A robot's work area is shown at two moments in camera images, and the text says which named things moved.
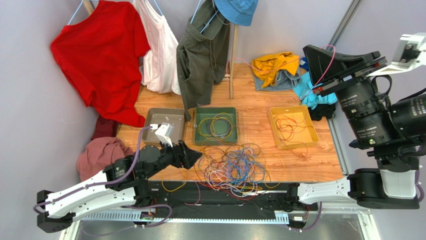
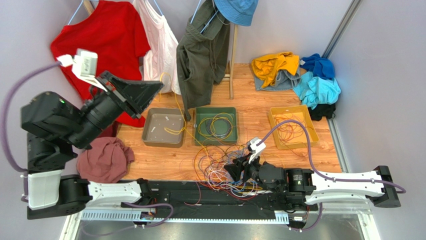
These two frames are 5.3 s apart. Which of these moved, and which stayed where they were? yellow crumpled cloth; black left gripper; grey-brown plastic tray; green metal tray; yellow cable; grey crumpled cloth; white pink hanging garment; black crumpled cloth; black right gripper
Moved: yellow cable; black right gripper; black left gripper
Stayed: grey-brown plastic tray; yellow crumpled cloth; green metal tray; grey crumpled cloth; white pink hanging garment; black crumpled cloth
